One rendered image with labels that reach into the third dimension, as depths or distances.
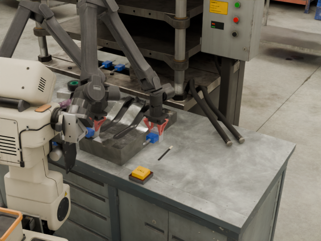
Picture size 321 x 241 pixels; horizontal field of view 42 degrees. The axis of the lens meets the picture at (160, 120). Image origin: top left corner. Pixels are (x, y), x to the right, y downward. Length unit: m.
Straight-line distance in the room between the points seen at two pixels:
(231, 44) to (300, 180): 1.35
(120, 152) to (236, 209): 0.58
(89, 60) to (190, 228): 0.85
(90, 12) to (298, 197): 2.07
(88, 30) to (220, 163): 0.86
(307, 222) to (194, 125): 1.13
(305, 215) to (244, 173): 1.17
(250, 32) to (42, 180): 1.33
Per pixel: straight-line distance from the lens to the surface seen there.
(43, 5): 1.95
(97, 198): 2.20
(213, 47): 2.45
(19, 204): 1.86
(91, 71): 1.62
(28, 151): 1.60
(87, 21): 1.68
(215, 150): 2.07
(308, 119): 4.17
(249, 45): 2.37
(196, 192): 1.80
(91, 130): 1.97
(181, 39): 2.40
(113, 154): 1.94
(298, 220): 2.98
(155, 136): 1.88
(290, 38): 5.54
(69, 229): 2.55
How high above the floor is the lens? 1.94
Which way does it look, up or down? 30 degrees down
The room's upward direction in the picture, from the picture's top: straight up
